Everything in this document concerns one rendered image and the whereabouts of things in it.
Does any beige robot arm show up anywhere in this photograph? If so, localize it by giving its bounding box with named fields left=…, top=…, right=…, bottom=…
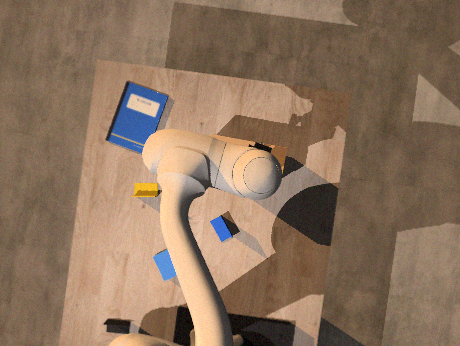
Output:
left=142, top=129, right=282, bottom=346

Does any blue notebook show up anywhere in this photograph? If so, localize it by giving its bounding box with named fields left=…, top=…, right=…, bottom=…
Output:
left=105, top=81, right=168, bottom=153

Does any blue rectangular block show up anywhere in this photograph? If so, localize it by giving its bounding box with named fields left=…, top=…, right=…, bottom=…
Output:
left=210, top=215, right=233, bottom=242

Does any blue box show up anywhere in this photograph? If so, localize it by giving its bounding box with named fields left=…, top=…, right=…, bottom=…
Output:
left=153, top=249, right=177, bottom=281

